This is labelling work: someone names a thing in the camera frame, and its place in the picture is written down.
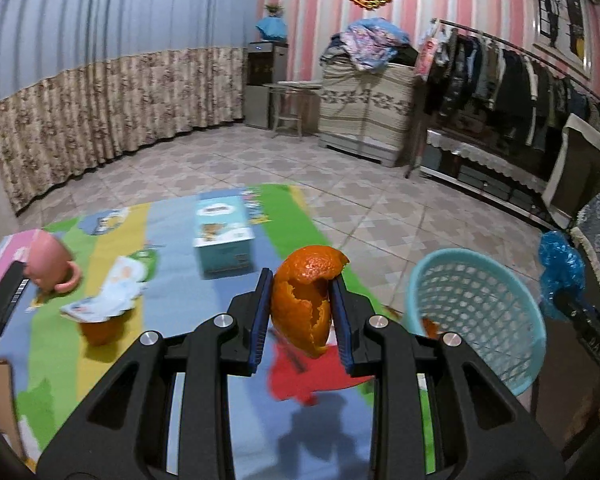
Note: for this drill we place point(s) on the framed wall picture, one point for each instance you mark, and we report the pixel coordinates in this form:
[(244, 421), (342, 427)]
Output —
[(560, 10)]

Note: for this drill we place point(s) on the teal tissue box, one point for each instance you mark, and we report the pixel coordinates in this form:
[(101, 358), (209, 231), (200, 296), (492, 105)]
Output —
[(220, 220)]

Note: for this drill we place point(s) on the teal plastic basket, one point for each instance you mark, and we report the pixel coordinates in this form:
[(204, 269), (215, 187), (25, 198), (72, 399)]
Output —
[(485, 310)]

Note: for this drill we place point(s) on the furniture under patterned cloth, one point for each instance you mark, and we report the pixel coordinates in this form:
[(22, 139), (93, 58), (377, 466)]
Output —
[(360, 105)]

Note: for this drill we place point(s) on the blue and floral curtain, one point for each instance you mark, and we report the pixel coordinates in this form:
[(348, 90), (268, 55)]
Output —
[(105, 85)]

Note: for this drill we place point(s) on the black rectangular case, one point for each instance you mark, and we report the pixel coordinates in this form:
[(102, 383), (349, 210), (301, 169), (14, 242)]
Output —
[(2, 300)]

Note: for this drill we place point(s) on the large orange peel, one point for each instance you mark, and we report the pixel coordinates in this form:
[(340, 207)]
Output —
[(300, 300)]

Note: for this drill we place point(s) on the grey water dispenser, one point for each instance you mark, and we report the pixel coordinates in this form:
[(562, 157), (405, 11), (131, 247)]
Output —
[(265, 85)]

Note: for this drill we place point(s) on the brown phone case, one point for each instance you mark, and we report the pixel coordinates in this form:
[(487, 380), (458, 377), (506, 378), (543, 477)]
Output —
[(2, 400)]

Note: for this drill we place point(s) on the chair with cream cover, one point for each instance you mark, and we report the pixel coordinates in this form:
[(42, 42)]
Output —
[(562, 160)]

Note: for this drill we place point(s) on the orange peel piece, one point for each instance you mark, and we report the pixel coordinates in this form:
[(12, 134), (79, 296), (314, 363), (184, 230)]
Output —
[(102, 332)]

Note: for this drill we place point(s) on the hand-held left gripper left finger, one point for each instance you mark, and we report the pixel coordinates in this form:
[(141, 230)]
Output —
[(260, 320)]

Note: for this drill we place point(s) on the colourful striped play mat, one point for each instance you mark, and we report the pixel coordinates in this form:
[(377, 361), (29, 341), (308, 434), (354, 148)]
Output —
[(170, 240)]

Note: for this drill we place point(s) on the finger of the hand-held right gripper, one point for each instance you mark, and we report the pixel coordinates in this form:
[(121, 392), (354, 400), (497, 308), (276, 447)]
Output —
[(575, 307)]

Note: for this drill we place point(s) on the potted plant with blue wrap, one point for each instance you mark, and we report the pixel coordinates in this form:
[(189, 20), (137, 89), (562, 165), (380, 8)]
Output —
[(272, 27)]

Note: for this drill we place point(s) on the pile of clothes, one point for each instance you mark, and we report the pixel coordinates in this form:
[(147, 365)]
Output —
[(375, 40)]

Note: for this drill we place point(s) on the white green tissue packet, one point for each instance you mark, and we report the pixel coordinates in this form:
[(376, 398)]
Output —
[(120, 280)]

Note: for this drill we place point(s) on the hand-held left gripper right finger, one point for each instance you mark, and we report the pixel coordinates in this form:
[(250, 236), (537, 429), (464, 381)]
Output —
[(342, 320)]

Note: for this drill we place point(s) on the pink pig mug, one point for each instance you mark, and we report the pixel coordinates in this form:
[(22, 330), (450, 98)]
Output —
[(45, 255)]

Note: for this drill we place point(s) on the low bench with lace cover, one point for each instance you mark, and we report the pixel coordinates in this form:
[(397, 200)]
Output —
[(460, 142)]

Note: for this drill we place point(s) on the blue plastic bag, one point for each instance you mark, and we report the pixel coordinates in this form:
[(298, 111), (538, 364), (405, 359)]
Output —
[(560, 265)]

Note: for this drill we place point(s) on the small folding table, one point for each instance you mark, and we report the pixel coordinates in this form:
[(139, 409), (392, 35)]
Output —
[(292, 85)]

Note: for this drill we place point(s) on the clothes rack with clothes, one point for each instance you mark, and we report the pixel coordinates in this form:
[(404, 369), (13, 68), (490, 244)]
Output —
[(510, 85)]

